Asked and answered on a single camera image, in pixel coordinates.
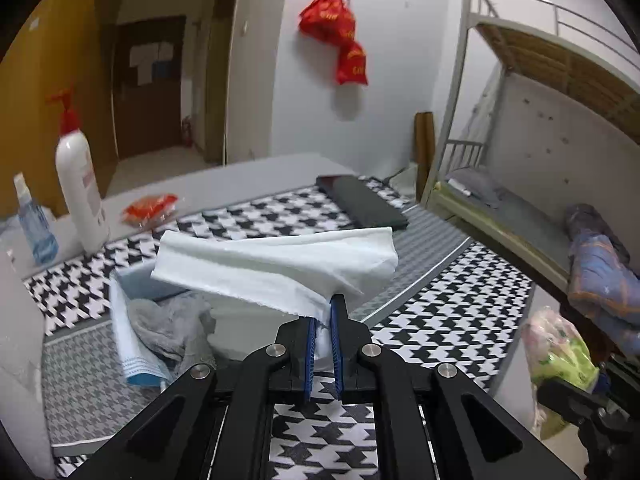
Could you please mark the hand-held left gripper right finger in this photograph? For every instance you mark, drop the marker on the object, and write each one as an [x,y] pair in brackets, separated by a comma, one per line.
[336,355]

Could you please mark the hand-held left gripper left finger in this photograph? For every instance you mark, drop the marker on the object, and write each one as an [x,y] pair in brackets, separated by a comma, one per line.
[310,360]

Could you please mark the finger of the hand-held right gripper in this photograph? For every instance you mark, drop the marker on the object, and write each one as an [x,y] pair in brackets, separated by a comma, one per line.
[620,375]
[565,397]

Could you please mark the green floral plastic bag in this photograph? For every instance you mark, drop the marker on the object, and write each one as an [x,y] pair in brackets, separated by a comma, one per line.
[555,355]

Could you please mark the white soft tissue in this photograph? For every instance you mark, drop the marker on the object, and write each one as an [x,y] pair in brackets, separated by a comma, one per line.
[275,265]

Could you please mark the grey soft cloth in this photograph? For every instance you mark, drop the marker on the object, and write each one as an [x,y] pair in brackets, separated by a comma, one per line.
[165,325]

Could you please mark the houndstooth table runner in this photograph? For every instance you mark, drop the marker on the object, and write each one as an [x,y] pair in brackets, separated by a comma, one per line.
[425,330]

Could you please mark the printed blue blanket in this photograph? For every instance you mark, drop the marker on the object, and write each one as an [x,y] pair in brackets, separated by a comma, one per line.
[600,270]

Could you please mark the black smartphone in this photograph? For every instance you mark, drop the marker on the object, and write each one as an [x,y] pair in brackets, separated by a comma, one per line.
[365,202]

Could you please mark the bed mattress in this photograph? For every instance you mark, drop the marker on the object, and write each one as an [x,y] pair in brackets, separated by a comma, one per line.
[525,225]

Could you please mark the leaning wooden board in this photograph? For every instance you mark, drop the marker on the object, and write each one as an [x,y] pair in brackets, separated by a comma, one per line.
[425,160]

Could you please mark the red snack packet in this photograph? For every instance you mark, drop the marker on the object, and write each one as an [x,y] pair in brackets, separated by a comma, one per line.
[150,210]

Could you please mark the grey pillow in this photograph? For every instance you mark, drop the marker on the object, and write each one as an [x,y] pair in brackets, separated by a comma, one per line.
[475,185]

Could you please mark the white pump lotion bottle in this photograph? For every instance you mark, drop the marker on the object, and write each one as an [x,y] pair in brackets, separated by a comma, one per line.
[80,185]

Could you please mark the wooden side door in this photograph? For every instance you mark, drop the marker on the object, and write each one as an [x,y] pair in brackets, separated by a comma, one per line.
[220,85]

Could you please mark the red plastic bag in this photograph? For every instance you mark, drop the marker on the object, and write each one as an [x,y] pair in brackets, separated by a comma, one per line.
[327,17]
[352,65]

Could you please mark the dark brown door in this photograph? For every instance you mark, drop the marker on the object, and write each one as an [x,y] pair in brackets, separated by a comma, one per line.
[150,110]

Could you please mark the blue spray bottle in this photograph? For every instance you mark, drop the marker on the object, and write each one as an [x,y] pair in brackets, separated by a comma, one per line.
[37,230]

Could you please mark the blue paper notice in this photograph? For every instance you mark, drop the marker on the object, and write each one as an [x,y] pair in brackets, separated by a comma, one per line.
[161,71]

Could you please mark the metal bunk bed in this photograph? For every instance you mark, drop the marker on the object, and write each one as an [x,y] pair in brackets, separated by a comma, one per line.
[550,55]

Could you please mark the white paper notice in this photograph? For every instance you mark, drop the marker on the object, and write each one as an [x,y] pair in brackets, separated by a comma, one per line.
[141,55]
[165,51]
[145,75]

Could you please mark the wooden wardrobe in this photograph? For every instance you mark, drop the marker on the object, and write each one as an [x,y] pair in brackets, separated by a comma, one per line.
[50,60]

